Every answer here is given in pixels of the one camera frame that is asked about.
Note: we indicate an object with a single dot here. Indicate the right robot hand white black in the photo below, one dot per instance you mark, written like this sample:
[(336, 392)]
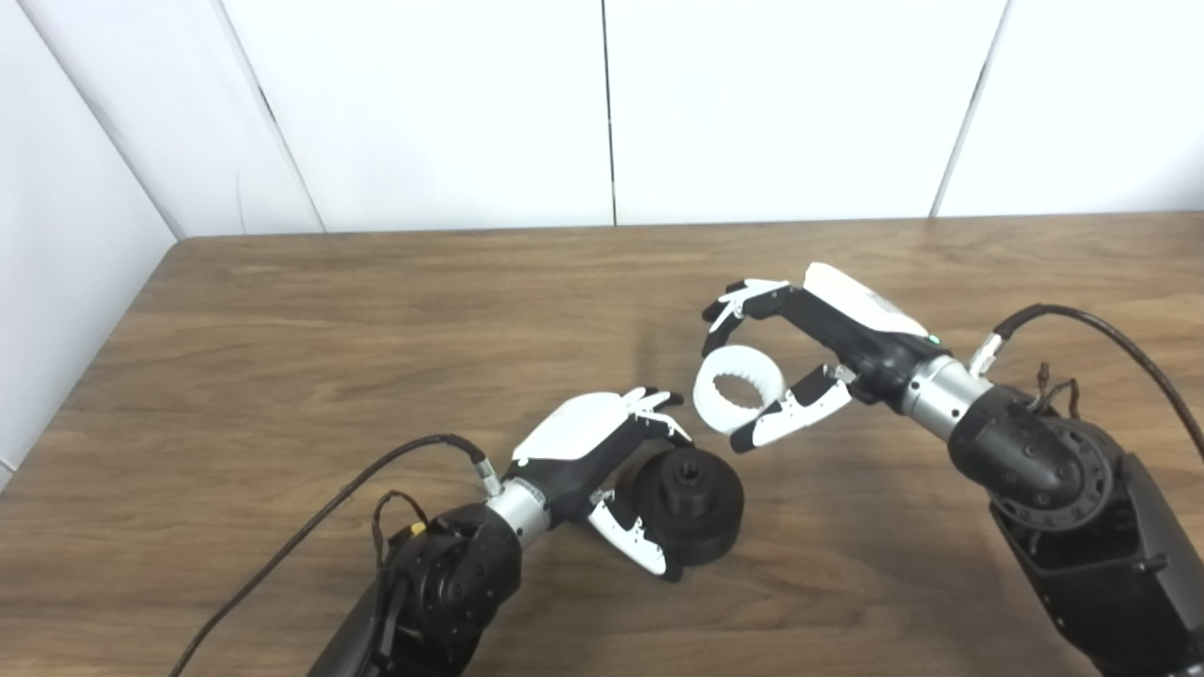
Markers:
[(865, 329)]

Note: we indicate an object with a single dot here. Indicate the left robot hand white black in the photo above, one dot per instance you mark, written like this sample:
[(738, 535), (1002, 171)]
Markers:
[(574, 442)]

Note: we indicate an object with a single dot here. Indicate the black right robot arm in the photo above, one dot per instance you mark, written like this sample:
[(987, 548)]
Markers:
[(1082, 517)]

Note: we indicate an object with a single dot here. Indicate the round black plastic part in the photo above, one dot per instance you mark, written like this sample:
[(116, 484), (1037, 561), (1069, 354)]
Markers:
[(696, 517)]

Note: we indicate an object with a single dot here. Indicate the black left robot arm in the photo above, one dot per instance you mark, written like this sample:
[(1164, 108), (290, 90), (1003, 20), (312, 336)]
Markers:
[(442, 583)]

